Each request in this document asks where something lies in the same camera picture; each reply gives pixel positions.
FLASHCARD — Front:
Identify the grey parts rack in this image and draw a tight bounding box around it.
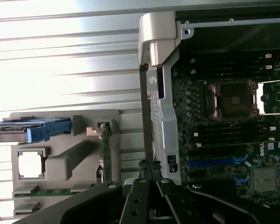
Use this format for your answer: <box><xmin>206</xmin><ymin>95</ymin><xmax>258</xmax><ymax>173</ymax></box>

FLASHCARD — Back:
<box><xmin>10</xmin><ymin>109</ymin><xmax>122</xmax><ymax>221</ymax></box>

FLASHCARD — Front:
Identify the green GPU card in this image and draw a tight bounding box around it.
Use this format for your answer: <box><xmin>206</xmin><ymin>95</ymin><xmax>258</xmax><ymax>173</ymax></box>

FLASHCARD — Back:
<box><xmin>87</xmin><ymin>122</ymin><xmax>113</xmax><ymax>184</ymax></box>

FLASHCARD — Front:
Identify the disk with blue carrier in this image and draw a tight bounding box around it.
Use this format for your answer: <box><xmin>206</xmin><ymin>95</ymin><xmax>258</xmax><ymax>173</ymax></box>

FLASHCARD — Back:
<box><xmin>0</xmin><ymin>118</ymin><xmax>72</xmax><ymax>143</ymax></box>

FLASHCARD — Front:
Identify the square CPU chip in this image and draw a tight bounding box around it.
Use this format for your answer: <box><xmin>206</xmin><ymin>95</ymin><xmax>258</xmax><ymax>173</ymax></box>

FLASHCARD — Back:
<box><xmin>17</xmin><ymin>151</ymin><xmax>43</xmax><ymax>180</ymax></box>

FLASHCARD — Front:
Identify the metal CPU socket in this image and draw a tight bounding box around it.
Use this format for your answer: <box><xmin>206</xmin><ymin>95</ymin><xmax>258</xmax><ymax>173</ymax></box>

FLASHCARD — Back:
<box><xmin>207</xmin><ymin>79</ymin><xmax>259</xmax><ymax>122</ymax></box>

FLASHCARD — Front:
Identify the silver chipset heatsink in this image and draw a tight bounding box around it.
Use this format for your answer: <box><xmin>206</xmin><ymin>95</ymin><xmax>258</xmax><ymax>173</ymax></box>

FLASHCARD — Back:
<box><xmin>252</xmin><ymin>167</ymin><xmax>278</xmax><ymax>193</ymax></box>

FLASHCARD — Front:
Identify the green RAM stick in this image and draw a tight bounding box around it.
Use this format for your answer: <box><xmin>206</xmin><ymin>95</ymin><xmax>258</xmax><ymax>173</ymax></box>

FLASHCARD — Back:
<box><xmin>12</xmin><ymin>188</ymin><xmax>87</xmax><ymax>199</ymax></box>

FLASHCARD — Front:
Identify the black RAM slot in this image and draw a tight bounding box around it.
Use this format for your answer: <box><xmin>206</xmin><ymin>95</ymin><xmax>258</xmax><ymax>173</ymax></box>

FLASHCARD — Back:
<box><xmin>193</xmin><ymin>125</ymin><xmax>276</xmax><ymax>137</ymax></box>
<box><xmin>190</xmin><ymin>65</ymin><xmax>273</xmax><ymax>75</ymax></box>
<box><xmin>195</xmin><ymin>137</ymin><xmax>276</xmax><ymax>147</ymax></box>
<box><xmin>190</xmin><ymin>54</ymin><xmax>273</xmax><ymax>64</ymax></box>

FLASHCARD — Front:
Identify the black expansion slot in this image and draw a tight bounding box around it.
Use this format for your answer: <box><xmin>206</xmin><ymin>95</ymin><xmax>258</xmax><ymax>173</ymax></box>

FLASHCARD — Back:
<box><xmin>188</xmin><ymin>170</ymin><xmax>245</xmax><ymax>186</ymax></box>

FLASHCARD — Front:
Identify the green Dell motherboard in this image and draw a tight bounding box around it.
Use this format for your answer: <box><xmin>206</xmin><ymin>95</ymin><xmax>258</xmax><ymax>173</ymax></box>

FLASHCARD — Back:
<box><xmin>172</xmin><ymin>46</ymin><xmax>280</xmax><ymax>205</ymax></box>

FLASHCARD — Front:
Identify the blue expansion slot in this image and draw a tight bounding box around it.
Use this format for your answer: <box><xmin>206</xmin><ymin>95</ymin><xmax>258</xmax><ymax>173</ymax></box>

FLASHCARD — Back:
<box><xmin>187</xmin><ymin>158</ymin><xmax>249</xmax><ymax>168</ymax></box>

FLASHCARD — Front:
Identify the silver open PC case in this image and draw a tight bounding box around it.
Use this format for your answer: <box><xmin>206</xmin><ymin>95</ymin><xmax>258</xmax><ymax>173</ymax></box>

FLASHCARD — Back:
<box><xmin>138</xmin><ymin>0</ymin><xmax>280</xmax><ymax>189</ymax></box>

